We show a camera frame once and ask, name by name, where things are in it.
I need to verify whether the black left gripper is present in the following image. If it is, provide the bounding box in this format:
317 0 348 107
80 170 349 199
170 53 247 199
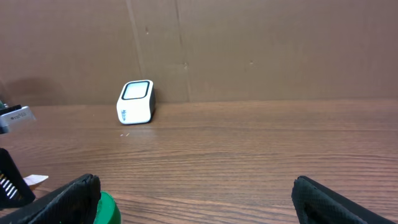
0 148 35 209

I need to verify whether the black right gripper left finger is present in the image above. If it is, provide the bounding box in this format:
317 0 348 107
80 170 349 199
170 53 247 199
1 174 101 224

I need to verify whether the orange snack packet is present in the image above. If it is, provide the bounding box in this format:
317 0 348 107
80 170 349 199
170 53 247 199
23 174 48 190

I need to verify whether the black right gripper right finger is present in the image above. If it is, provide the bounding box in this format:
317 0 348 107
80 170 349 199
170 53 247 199
291 176 394 224

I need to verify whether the green lid jar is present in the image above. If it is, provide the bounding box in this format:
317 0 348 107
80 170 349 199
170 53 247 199
93 191 122 224

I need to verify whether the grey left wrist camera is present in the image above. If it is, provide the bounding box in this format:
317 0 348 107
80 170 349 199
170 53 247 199
1 105 35 134

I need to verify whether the white barcode scanner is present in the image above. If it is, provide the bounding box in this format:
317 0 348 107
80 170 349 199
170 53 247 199
116 80 156 125

